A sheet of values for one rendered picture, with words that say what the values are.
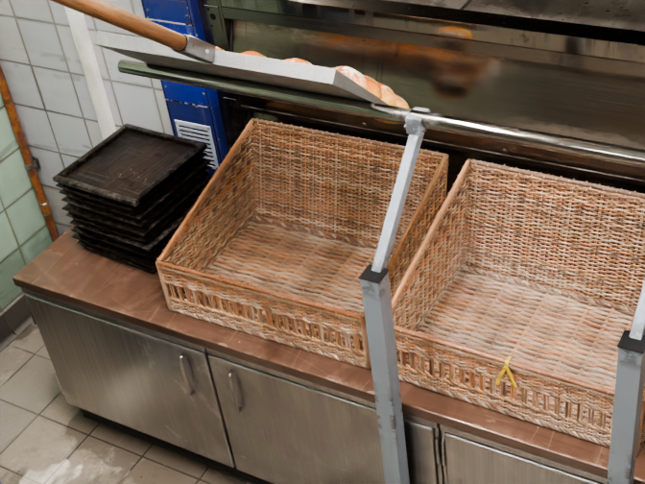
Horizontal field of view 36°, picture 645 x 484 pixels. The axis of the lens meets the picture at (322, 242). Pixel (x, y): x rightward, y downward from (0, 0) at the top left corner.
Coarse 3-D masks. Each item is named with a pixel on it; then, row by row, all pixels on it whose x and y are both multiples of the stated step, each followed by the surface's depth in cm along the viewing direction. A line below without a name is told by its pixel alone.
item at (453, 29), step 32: (224, 0) 242; (256, 0) 237; (288, 0) 233; (320, 0) 230; (352, 0) 228; (384, 0) 226; (416, 32) 220; (448, 32) 216; (480, 32) 212; (512, 32) 208; (544, 32) 205; (576, 32) 203; (608, 32) 201; (640, 32) 200
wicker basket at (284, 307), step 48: (240, 144) 253; (288, 144) 253; (336, 144) 246; (384, 144) 239; (240, 192) 258; (288, 192) 259; (336, 192) 251; (384, 192) 244; (432, 192) 230; (192, 240) 244; (240, 240) 260; (288, 240) 257; (336, 240) 255; (192, 288) 232; (240, 288) 223; (288, 288) 242; (336, 288) 240; (288, 336) 225; (336, 336) 217
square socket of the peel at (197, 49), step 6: (186, 36) 180; (192, 36) 180; (186, 42) 179; (192, 42) 181; (198, 42) 182; (204, 42) 184; (186, 48) 180; (192, 48) 181; (198, 48) 182; (204, 48) 184; (210, 48) 186; (186, 54) 182; (192, 54) 181; (198, 54) 183; (204, 54) 185; (210, 54) 186; (204, 60) 186; (210, 60) 187
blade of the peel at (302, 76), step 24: (120, 48) 198; (144, 48) 195; (168, 48) 192; (216, 72) 202; (240, 72) 191; (264, 72) 182; (288, 72) 180; (312, 72) 178; (336, 72) 176; (360, 96) 186
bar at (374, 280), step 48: (288, 96) 199; (336, 96) 195; (528, 144) 177; (576, 144) 172; (384, 240) 186; (384, 288) 186; (384, 336) 191; (624, 336) 165; (384, 384) 200; (624, 384) 168; (384, 432) 210; (624, 432) 174; (624, 480) 181
